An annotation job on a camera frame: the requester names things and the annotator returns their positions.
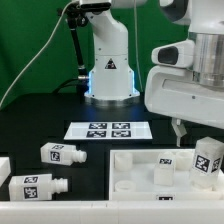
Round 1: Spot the grey cable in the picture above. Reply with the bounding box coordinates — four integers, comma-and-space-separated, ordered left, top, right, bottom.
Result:
0, 0, 81, 109

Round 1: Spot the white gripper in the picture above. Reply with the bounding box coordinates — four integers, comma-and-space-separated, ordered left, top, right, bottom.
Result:
144, 66, 224, 146

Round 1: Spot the white front rail fence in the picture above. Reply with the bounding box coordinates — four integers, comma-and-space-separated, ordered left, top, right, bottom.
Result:
0, 201, 224, 224

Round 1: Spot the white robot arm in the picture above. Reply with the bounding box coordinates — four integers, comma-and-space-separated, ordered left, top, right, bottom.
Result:
80, 0, 224, 137

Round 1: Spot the black cable at base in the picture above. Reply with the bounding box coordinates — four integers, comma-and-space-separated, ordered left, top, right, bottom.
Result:
51, 77, 88, 94

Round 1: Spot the white square tabletop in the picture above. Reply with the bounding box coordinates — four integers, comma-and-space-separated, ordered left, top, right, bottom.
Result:
109, 149, 224, 201

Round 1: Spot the white left rail block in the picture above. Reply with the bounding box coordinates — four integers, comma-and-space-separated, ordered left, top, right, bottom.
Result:
0, 157, 11, 187

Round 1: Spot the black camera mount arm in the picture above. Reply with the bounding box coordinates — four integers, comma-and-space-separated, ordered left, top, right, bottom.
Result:
53, 3, 89, 94

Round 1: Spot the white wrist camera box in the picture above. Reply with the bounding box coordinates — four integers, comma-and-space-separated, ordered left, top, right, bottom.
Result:
151, 40, 195, 68

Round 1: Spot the white marker tag sheet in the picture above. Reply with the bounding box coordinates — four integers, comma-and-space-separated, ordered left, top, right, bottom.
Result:
64, 122, 152, 140

